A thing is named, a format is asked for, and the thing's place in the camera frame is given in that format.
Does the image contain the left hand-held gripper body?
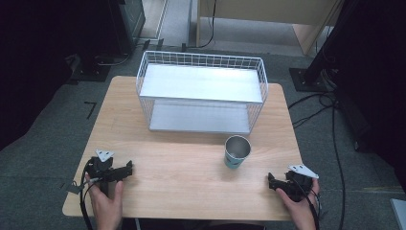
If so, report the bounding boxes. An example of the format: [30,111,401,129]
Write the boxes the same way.
[84,149,128,196]

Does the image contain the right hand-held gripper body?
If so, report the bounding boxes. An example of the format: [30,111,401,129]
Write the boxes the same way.
[278,164,320,203]

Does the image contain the person's right hand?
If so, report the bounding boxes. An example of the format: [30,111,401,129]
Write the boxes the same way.
[275,177,321,230]

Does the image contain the person's left hand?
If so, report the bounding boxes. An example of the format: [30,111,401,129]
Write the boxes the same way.
[85,179,124,230]

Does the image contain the metal cup with teal label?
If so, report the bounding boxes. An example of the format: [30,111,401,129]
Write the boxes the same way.
[223,134,253,170]

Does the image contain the black floor stand base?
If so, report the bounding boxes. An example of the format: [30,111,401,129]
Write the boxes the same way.
[65,53,112,82]

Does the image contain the pale grey box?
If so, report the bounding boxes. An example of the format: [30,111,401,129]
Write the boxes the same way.
[389,197,406,230]

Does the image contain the black cabinet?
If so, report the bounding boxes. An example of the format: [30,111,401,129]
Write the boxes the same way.
[106,0,147,57]

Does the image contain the wooden furniture panel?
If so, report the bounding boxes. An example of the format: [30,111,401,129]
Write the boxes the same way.
[195,0,347,57]

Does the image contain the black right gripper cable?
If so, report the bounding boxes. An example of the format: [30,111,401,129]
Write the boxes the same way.
[291,177,323,230]

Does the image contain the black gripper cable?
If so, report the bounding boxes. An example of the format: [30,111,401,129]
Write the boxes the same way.
[291,177,323,230]
[79,158,98,230]

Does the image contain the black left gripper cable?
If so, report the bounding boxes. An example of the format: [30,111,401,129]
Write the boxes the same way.
[79,158,98,230]

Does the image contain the long black floor cable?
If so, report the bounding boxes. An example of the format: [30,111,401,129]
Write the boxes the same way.
[319,92,348,230]

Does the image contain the short black floor cable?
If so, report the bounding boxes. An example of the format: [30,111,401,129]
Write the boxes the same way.
[287,91,336,129]

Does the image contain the white wire shelf rack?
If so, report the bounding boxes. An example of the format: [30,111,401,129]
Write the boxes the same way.
[135,50,269,135]

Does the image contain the black stand with base plate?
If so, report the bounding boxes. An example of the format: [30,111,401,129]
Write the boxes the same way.
[288,0,355,94]

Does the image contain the black hanging cable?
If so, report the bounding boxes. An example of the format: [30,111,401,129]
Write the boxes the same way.
[191,0,218,50]

